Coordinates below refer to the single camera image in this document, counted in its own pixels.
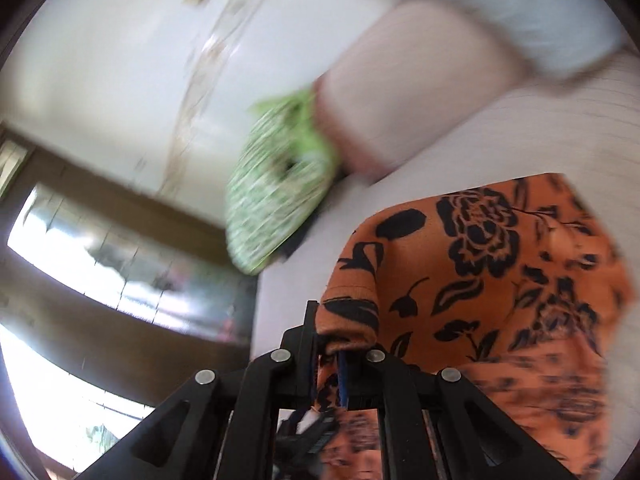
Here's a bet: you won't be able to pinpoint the bright glass window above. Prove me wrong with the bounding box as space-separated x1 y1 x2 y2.
0 182 257 476

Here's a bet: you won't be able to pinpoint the person's bare leg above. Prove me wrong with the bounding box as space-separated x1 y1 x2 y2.
314 0 532 184

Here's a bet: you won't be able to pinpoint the light blue shorts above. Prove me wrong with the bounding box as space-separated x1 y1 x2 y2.
345 0 632 95

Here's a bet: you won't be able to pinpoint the green patterned slipper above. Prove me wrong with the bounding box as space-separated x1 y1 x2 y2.
222 86 342 276

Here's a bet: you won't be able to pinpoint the pale quilted bed cover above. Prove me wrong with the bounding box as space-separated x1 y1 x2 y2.
249 55 640 480

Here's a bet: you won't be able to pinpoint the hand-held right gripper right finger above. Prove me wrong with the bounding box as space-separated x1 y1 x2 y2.
337 347 576 480

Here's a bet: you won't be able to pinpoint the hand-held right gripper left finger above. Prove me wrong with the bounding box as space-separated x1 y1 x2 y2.
75 300 321 480

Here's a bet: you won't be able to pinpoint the orange black floral garment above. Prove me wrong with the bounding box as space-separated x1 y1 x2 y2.
312 172 637 480

